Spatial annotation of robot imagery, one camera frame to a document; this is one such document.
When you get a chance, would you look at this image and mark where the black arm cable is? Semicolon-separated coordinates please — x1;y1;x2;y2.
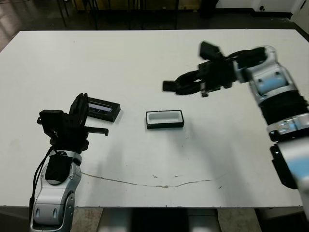
223;47;270;65
28;146;57;218

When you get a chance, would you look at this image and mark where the black box with white insert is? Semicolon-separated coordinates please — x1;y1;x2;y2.
145;109;185;130

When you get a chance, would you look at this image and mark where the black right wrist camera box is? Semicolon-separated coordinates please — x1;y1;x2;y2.
199;41;223;62

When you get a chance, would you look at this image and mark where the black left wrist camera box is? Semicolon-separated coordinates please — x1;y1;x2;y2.
36;109;68;137

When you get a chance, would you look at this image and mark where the black printed box lid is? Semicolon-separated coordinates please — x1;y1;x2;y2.
86;97;121;124

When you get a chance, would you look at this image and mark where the slim black camera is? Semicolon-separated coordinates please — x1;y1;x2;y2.
162;80;179;92

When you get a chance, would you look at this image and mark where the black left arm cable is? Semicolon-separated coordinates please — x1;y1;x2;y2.
28;146;57;218

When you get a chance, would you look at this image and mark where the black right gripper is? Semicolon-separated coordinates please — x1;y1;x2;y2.
176;58;239;98

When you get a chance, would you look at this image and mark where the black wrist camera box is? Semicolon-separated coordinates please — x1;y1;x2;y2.
199;41;223;62
36;109;68;137

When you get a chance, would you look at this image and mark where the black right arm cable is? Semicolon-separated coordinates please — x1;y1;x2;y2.
223;47;270;65

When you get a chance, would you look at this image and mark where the black waste bin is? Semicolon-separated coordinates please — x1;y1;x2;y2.
199;0;219;19

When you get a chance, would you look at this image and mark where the dark robot torso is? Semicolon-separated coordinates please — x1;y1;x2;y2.
101;207;218;232

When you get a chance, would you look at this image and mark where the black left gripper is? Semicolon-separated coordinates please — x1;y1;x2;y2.
49;92;110;152

